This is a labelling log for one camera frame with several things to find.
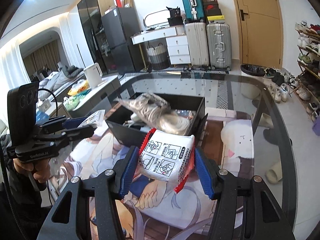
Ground bagged adidas socks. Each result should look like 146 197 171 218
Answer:
116 92 171 127

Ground red white tissue packet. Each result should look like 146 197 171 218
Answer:
137 128 195 193

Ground white rope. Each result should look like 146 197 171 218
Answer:
157 112 192 136

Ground green white plastic packet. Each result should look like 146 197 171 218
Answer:
78 109 105 128

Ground person's left hand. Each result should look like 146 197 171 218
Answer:
13 159 50 183

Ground black cardboard box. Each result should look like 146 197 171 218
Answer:
106 93 207 147

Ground beige slipper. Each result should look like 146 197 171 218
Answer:
265 161 283 184

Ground white electric kettle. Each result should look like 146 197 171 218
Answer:
84 63 103 89

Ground anime print table mat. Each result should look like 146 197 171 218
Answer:
48 108 254 239

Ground woven laundry basket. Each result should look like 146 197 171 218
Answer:
147 43 170 70

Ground purple bag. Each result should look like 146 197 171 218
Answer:
312 118 320 136

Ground black refrigerator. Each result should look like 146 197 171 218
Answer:
101 7 144 75

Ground tall dark glass cabinet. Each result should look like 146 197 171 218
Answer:
77 0 117 75

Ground white drawer desk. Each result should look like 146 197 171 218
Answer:
131 25 191 66

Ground oval mirror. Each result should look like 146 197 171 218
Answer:
143 9 170 29

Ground wooden shoe rack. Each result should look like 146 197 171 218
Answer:
295 21 319 122

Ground white suitcase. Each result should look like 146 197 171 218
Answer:
185 22 209 67

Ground silver suitcase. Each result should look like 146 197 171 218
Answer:
207 23 232 71

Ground teal suitcase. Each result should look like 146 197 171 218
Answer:
182 0 205 22

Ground stacked shoe boxes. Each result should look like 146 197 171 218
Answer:
202 0 225 23

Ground wooden door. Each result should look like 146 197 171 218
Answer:
234 0 283 69

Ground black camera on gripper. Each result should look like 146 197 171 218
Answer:
7 82 39 146

